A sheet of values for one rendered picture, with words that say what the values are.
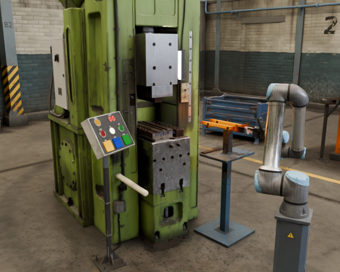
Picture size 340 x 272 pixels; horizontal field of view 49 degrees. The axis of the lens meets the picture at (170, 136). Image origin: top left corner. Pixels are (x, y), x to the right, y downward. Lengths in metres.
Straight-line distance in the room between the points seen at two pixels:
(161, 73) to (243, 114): 3.80
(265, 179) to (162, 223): 1.18
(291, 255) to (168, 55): 1.72
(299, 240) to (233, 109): 4.36
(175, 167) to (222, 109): 3.79
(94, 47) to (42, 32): 5.75
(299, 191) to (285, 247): 0.40
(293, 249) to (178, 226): 1.15
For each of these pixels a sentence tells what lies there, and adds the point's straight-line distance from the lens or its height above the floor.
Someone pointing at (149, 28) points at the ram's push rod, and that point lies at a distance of 3.14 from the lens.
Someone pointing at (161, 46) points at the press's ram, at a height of 1.67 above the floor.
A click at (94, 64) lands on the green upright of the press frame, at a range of 3.27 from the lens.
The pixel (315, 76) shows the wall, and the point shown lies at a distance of 10.46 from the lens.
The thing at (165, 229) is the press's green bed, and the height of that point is 0.12.
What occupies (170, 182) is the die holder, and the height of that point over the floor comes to 0.55.
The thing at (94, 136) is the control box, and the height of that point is 1.08.
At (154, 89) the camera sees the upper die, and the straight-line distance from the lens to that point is 2.96.
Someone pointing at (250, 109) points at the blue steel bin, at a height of 0.58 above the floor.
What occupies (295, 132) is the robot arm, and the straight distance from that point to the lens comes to 2.76.
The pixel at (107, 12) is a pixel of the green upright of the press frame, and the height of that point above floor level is 1.91.
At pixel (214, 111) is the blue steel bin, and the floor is 0.46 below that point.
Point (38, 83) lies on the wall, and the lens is 8.92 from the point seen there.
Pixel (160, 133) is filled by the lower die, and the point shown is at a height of 0.97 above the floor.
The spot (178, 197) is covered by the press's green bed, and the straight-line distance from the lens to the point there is 3.27.
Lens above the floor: 1.69
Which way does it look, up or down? 14 degrees down
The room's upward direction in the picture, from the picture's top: straight up
